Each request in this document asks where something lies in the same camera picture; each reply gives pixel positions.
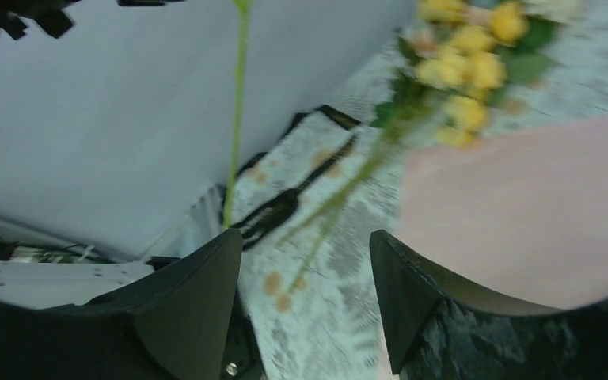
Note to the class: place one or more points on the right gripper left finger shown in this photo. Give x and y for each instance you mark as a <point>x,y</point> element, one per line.
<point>66,315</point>

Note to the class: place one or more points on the pink fake flower stem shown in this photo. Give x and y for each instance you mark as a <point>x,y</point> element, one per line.
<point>244,8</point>

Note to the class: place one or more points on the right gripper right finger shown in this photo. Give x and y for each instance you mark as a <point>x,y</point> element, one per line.
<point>438,324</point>

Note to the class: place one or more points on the yellow fake flower stem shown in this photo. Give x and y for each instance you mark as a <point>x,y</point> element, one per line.
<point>459,62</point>

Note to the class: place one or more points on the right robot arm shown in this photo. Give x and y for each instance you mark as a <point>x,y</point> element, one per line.
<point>181,319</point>

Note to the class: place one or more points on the floral tablecloth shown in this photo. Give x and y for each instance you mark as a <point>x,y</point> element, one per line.
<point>329,327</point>

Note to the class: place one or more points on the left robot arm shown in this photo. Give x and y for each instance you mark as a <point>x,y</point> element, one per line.
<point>50,16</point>

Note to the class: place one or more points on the black ribbon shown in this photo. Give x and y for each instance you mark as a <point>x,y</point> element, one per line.
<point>268,189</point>

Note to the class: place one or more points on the pink purple wrapping paper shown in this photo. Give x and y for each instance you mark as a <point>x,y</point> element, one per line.
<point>524,214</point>

